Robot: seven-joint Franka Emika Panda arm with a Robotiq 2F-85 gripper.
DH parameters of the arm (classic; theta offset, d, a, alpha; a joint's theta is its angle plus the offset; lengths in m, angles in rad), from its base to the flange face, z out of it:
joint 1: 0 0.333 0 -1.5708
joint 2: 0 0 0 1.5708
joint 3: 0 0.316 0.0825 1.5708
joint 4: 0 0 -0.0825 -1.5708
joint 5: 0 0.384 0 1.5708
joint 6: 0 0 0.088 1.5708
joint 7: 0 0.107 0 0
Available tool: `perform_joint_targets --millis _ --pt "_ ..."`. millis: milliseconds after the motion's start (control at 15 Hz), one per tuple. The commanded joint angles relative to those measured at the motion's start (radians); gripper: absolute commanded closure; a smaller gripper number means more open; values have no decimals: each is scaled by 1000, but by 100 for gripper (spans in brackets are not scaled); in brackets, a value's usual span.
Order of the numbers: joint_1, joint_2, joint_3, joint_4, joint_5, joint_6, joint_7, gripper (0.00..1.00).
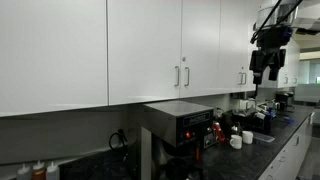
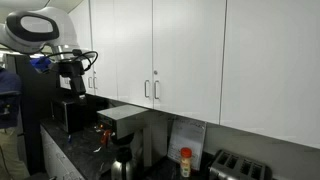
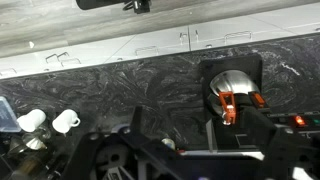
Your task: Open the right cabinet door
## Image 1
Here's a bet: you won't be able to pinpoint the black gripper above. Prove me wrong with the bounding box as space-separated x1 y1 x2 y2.
249 48 288 85

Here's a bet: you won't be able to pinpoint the white wall cabinet door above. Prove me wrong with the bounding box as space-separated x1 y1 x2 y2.
219 0 244 94
242 0 259 92
0 0 109 118
106 0 183 107
180 0 222 99

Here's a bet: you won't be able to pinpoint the black coffee maker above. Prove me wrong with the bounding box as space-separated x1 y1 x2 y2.
274 90 296 112

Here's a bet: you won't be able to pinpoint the white countertop box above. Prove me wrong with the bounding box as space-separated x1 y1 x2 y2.
238 98 258 112

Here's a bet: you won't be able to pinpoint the glass partition window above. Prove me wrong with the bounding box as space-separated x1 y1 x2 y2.
298 59 320 104

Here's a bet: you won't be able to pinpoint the black countertop organiser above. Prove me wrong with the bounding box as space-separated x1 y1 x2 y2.
231 108 274 135

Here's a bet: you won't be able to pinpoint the small blue object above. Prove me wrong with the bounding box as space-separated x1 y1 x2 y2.
282 116 296 125

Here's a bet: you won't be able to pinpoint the small metal pitcher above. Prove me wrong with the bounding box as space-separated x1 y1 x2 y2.
230 121 243 135

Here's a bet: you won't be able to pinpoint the clear plastic container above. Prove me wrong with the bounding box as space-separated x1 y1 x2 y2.
252 131 276 144

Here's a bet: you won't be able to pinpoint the white mug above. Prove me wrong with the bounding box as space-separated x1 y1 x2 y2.
241 130 255 145
229 134 244 151

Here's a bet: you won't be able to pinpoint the white base cabinets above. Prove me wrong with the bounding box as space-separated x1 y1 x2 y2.
257 112 316 180

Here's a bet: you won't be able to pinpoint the small grey dial box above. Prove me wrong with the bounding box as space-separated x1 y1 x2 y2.
203 131 219 149

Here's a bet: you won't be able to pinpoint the stainless steel coffee brewer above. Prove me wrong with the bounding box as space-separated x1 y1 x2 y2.
133 99 216 180

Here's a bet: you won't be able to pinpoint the clear squeeze bottle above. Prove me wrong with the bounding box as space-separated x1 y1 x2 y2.
16 162 32 180
45 161 61 180

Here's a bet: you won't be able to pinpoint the orange squeeze bottle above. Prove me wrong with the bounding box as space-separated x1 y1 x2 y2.
31 160 47 180

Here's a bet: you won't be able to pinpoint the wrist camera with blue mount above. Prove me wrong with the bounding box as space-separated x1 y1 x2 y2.
256 25 294 50

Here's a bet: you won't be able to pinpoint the red handled coffee decanter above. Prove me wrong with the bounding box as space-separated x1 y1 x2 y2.
210 121 228 144

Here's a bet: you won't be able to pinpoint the black coiled power cable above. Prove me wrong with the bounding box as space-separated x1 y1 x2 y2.
108 128 130 152

